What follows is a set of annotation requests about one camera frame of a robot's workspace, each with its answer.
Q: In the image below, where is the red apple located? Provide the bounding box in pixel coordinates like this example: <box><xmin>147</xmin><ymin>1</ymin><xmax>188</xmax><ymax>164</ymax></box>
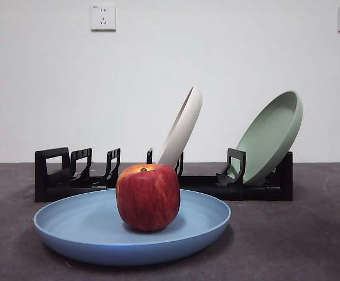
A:
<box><xmin>115</xmin><ymin>163</ymin><xmax>181</xmax><ymax>232</ymax></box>

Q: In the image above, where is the blue plate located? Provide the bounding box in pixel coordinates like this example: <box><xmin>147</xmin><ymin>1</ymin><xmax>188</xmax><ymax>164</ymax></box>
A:
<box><xmin>33</xmin><ymin>188</ymin><xmax>232</xmax><ymax>266</ymax></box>

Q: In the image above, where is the cream plate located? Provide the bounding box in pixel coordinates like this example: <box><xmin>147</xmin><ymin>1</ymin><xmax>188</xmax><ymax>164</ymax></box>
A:
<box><xmin>155</xmin><ymin>85</ymin><xmax>203</xmax><ymax>172</ymax></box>

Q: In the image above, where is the green plate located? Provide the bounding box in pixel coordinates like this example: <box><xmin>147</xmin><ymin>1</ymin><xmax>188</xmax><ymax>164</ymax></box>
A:
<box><xmin>235</xmin><ymin>91</ymin><xmax>304</xmax><ymax>186</ymax></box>

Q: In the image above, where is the black plate rack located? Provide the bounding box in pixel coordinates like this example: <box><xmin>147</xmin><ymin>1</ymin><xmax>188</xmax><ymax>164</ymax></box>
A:
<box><xmin>34</xmin><ymin>147</ymin><xmax>294</xmax><ymax>203</ymax></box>

